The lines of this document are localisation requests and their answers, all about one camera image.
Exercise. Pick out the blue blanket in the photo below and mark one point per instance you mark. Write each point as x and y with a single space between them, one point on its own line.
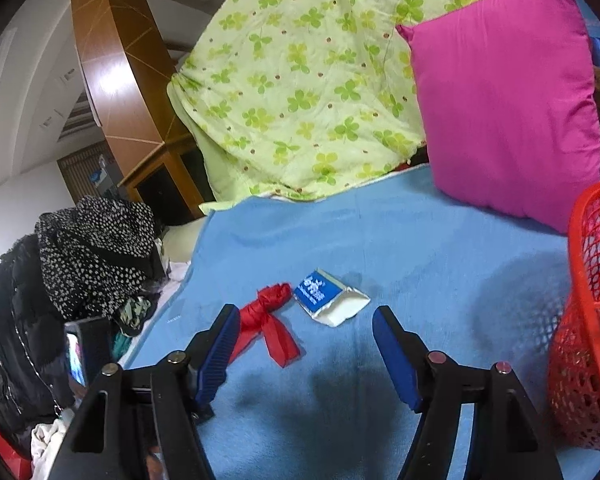
430 240

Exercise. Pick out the green clover print quilt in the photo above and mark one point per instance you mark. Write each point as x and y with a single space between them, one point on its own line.
305 85

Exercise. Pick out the black padded jacket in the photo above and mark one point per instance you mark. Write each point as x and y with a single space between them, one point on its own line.
15 335

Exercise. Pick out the red plastic bag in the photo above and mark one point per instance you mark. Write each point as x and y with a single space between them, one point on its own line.
275 330

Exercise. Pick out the ceiling air vent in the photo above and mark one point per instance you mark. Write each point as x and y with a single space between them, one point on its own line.
75 122

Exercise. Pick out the red plastic object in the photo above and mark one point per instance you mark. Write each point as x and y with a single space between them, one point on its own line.
0 450

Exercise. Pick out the brown slatted blind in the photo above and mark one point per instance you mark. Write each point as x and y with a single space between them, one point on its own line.
77 170

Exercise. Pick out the magenta pillow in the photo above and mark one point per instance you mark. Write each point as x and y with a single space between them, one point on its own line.
505 110

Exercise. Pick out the brown wooden cabinet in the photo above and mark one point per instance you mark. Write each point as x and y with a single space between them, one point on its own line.
115 60

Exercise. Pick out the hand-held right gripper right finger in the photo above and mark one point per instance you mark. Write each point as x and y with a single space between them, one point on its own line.
395 360

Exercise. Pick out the black white dotted cloth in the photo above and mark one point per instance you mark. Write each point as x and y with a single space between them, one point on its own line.
90 250

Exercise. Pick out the red plastic mesh basket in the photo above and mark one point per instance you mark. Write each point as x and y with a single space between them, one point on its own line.
577 360

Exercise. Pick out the blue and white tissue pack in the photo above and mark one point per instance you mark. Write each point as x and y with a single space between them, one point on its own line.
330 300

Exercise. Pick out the white crumpled cloth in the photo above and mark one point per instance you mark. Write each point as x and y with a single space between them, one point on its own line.
47 440

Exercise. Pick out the green patterned cloth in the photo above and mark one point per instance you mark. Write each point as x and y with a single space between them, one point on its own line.
135 315

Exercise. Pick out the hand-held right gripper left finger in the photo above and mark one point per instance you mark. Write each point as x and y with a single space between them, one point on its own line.
220 355

